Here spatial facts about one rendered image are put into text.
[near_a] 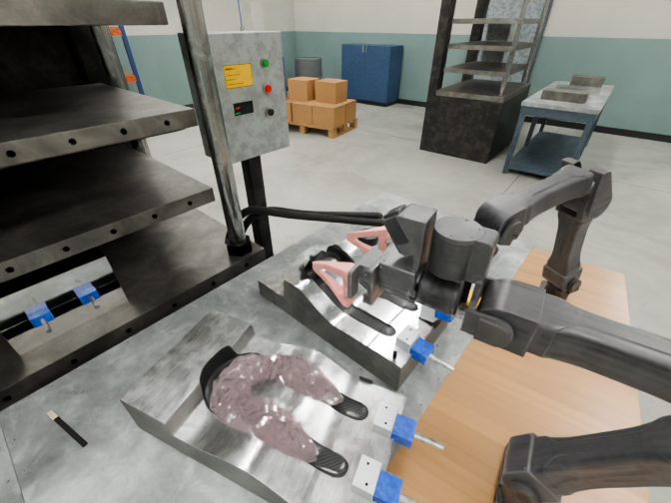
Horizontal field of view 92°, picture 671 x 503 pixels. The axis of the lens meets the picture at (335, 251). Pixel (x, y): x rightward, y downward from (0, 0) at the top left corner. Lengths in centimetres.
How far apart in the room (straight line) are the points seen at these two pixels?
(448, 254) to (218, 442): 52
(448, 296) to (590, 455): 28
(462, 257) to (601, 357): 17
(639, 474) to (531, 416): 34
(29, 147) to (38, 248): 25
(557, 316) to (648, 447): 19
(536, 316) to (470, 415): 46
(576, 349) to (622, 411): 57
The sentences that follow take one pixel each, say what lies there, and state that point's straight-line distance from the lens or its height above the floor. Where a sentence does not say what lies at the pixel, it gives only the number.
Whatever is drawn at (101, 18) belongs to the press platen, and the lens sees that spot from 107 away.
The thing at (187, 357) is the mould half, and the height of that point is 91.
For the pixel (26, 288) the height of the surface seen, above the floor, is 96.
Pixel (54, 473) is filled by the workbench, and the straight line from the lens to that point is 92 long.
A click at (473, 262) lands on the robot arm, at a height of 127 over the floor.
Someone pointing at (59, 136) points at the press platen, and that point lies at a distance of 102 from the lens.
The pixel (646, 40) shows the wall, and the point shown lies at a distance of 704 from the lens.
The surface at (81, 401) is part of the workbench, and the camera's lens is 99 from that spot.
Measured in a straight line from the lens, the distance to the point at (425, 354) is 77.
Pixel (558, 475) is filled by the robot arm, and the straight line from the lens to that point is 63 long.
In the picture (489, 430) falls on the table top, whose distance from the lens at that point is 84.
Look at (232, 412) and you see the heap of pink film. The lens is 71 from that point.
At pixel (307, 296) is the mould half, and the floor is 92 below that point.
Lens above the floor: 150
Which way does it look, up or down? 35 degrees down
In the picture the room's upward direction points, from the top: straight up
